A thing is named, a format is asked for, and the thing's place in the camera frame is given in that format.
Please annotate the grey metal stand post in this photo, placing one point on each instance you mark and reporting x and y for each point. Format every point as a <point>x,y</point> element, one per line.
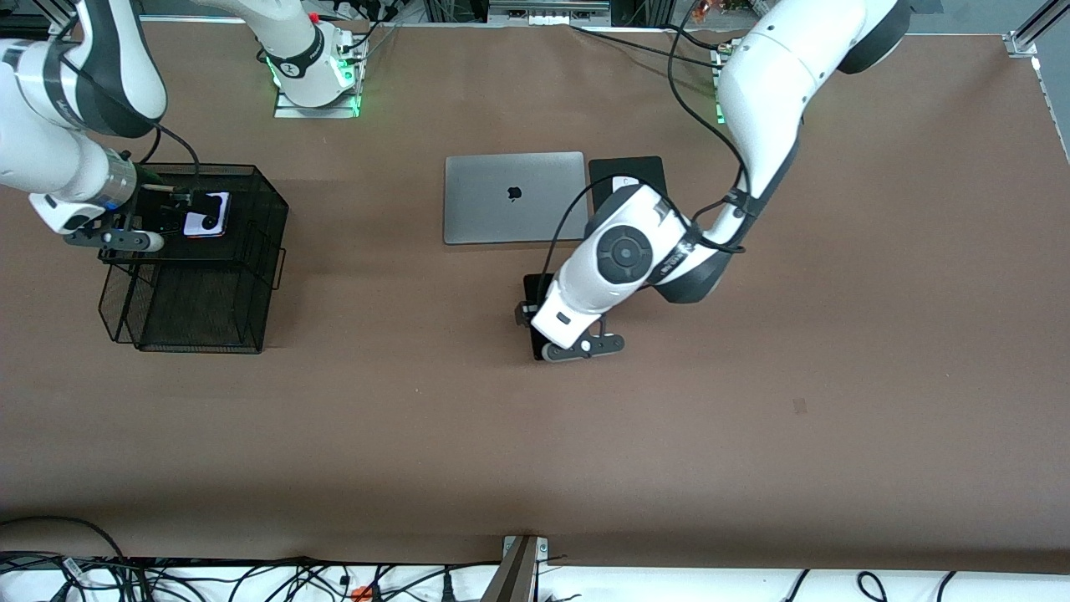
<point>514,577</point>

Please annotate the aluminium frame rail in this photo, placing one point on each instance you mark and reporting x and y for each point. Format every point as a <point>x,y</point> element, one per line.
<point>547,12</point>

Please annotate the silver post bracket plate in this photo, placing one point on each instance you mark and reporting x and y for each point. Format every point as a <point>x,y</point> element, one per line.
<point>543,548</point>

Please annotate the black mouse pad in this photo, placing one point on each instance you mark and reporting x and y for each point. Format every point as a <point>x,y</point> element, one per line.
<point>652,167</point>

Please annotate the black slab smartphone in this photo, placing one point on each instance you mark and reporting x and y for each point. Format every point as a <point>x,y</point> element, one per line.
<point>539,286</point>

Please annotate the white computer mouse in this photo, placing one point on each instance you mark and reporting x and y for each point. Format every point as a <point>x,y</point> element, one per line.
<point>625,180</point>

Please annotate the black mesh two-tier tray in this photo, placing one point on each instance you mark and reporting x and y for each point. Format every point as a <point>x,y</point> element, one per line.
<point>242,284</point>

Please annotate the lavender flip phone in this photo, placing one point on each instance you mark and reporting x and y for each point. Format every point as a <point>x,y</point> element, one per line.
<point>213,213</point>

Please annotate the silver closed laptop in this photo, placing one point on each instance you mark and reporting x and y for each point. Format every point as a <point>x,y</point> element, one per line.
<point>485,209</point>

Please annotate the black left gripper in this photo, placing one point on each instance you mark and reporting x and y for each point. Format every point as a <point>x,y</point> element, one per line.
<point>527,311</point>

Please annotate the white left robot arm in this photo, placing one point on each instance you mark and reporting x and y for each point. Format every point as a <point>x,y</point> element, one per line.
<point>769,84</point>

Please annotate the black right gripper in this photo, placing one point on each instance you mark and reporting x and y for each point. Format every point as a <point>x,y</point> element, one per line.
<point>154,201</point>

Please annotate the aluminium corner bracket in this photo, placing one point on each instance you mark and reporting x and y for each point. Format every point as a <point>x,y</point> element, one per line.
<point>1020,46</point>

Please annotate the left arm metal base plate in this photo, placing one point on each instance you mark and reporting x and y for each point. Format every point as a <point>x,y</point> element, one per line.
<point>719,117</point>

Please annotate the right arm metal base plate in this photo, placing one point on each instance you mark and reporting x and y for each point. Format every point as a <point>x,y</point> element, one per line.
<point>347,111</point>

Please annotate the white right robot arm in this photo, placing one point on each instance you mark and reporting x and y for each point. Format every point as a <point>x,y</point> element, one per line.
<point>33,142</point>

